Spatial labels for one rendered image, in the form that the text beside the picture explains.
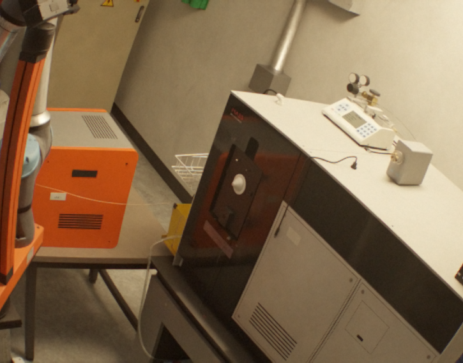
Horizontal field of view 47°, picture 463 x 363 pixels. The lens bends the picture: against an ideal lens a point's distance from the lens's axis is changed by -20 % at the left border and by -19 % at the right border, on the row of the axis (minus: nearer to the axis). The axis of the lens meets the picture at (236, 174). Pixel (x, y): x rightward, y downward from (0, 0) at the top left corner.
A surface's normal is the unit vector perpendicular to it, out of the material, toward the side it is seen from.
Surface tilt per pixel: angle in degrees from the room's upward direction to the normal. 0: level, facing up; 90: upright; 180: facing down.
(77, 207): 90
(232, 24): 90
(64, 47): 90
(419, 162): 90
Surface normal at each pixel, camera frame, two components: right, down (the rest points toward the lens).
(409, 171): 0.50, 0.50
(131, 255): 0.32, -0.86
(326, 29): -0.80, -0.02
